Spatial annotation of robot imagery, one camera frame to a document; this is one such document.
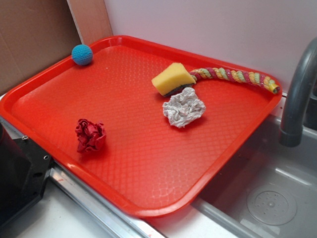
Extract crumpled red paper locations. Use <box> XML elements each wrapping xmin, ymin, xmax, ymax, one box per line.
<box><xmin>75</xmin><ymin>119</ymin><xmax>106</xmax><ymax>153</ymax></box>

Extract brown cardboard panel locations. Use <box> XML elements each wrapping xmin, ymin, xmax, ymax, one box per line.
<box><xmin>0</xmin><ymin>0</ymin><xmax>81</xmax><ymax>95</ymax></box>

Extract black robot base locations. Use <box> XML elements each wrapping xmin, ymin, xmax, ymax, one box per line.
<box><xmin>0</xmin><ymin>124</ymin><xmax>52</xmax><ymax>230</ymax></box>

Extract multicolour twisted rope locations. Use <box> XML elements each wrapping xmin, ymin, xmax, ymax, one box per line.
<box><xmin>189</xmin><ymin>67</ymin><xmax>281</xmax><ymax>95</ymax></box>

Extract red plastic tray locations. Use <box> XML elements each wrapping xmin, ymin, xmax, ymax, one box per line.
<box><xmin>0</xmin><ymin>36</ymin><xmax>281</xmax><ymax>218</ymax></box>

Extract grey sink faucet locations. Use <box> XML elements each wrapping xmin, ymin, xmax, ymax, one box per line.
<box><xmin>279</xmin><ymin>38</ymin><xmax>317</xmax><ymax>147</ymax></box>

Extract yellow sponge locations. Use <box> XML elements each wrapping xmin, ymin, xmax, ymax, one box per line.
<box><xmin>152</xmin><ymin>62</ymin><xmax>196</xmax><ymax>96</ymax></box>

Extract blue knitted ball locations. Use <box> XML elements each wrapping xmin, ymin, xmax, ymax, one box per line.
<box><xmin>71</xmin><ymin>44</ymin><xmax>93</xmax><ymax>66</ymax></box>

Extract grey plastic sink basin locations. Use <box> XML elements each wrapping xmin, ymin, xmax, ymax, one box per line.
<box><xmin>149</xmin><ymin>100</ymin><xmax>317</xmax><ymax>238</ymax></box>

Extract crumpled white paper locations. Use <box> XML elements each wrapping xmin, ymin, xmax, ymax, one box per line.
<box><xmin>162</xmin><ymin>87</ymin><xmax>206</xmax><ymax>128</ymax></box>

